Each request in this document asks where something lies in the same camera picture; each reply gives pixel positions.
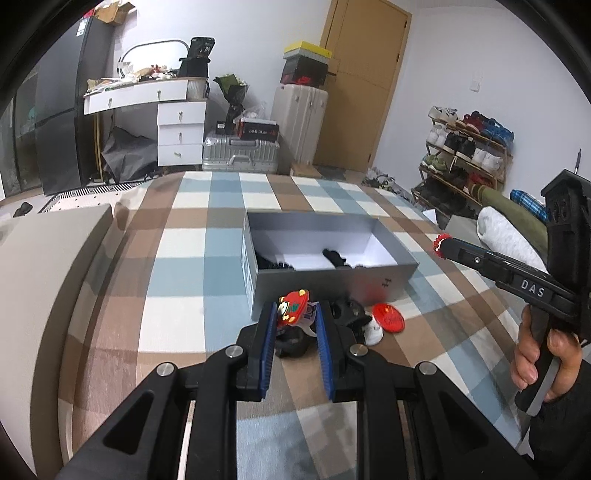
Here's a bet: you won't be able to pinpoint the white round badge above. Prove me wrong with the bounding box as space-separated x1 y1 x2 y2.
362 320 385 347

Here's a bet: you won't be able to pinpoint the plaid blanket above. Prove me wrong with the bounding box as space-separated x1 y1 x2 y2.
69 171 546 480

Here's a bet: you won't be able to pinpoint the grey cushion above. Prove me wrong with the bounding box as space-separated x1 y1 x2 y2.
443 215 483 245

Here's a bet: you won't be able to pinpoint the black claw hair clip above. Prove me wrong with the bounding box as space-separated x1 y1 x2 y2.
322 248 354 268

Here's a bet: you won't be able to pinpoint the person's right hand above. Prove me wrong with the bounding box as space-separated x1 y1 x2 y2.
510 307 585 402

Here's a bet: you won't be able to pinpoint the white suitcase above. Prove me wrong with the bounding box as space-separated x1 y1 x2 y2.
270 84 329 166

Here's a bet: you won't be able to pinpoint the shoe rack with shoes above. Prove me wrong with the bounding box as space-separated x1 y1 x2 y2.
413 106 514 217

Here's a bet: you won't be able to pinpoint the person's right forearm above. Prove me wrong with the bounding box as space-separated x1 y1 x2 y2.
526 378 591 480

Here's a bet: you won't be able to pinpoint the green folded blanket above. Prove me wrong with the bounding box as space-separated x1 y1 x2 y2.
473 185 550 250

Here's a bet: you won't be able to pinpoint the black chunky hair clip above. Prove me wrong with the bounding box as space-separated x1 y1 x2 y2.
330 299 372 329

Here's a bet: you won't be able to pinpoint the grey cardboard box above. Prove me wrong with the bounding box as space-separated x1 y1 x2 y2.
241 210 420 321

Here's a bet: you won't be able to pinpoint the dark grey refrigerator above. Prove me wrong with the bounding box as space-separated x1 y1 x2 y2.
34 16 116 197

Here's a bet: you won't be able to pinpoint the pair of slippers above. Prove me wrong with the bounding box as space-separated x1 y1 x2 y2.
362 168 398 190

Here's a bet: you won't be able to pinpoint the blue plaid cloth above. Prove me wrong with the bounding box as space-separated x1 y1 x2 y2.
510 188 550 221

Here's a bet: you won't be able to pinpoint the black fabric bag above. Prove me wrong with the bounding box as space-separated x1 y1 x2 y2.
102 127 158 183

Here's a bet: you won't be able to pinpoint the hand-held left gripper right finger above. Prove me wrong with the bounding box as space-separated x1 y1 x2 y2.
315 300 539 480

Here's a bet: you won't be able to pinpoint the red cartoon hair clip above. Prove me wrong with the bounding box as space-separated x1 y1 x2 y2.
276 290 319 333

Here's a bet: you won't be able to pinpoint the dark wrapped bouquet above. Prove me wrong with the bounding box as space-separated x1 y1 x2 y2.
213 74 250 123

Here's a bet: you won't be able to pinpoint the striped rug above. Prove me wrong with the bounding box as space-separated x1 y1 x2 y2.
37 181 148 214

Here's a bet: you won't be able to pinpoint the black paper bag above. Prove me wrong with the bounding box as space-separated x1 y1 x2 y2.
178 37 215 78

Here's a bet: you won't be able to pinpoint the wooden shoe rack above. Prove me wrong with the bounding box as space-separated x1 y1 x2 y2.
411 115 514 220

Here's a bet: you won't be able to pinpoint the silver suitcase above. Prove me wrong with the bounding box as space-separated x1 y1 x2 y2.
202 130 281 174

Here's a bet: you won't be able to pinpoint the beige mattress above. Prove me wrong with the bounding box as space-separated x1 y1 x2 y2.
0 203 114 472

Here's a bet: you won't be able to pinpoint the open cardboard boxes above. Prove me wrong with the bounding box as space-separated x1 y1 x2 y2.
92 0 137 26

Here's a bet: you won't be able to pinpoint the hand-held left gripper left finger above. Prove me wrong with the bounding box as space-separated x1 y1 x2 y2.
55 302 280 480

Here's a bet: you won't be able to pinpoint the white ribbed bin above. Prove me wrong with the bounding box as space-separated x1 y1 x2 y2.
185 76 208 101

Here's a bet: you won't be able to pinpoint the white dressing desk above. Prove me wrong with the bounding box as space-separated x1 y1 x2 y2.
83 76 208 168

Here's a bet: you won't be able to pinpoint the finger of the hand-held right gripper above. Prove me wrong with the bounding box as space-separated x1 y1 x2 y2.
438 236 513 289

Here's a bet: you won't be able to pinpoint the desk clutter pile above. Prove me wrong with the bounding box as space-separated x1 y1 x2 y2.
87 65 181 90

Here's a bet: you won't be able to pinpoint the oval mirror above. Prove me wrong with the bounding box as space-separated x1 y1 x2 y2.
117 39 190 77

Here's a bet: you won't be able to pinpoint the red and black shoe box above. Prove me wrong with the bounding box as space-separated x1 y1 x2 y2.
279 71 328 90

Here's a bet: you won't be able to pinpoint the wooden door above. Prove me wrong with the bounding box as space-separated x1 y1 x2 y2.
313 0 413 172

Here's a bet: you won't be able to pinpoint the glass door cabinet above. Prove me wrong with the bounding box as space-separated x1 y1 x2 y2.
0 65 44 201

